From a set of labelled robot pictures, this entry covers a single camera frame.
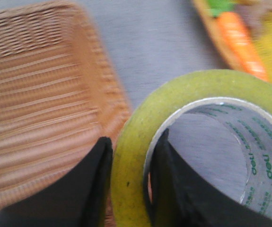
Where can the brown wicker basket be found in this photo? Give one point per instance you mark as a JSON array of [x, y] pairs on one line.
[[58, 95]]

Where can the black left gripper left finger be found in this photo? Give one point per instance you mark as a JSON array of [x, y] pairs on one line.
[[78, 199]]

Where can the yellow-green packing tape roll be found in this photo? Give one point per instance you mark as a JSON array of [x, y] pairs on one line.
[[219, 122]]

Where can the orange toy carrot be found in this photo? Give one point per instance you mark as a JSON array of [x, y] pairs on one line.
[[236, 36]]

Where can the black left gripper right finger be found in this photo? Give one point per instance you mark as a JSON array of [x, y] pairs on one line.
[[182, 198]]

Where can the yellow woven basket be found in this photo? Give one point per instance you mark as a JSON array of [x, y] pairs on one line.
[[257, 15]]

